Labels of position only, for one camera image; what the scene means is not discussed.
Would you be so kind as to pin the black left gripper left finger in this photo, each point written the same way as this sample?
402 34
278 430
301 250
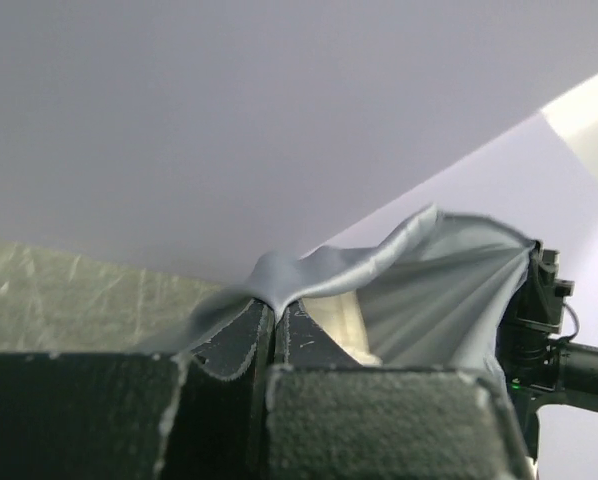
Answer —
196 414

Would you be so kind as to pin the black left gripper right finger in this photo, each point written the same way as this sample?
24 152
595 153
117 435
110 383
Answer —
330 418

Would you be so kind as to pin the cream pillow with bear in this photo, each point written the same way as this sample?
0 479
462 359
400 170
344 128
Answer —
341 318

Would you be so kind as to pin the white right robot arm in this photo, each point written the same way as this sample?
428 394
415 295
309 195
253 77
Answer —
577 383

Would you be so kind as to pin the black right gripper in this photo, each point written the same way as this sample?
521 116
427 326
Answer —
528 339

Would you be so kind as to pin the grey pillowcase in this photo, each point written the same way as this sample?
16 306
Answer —
432 293

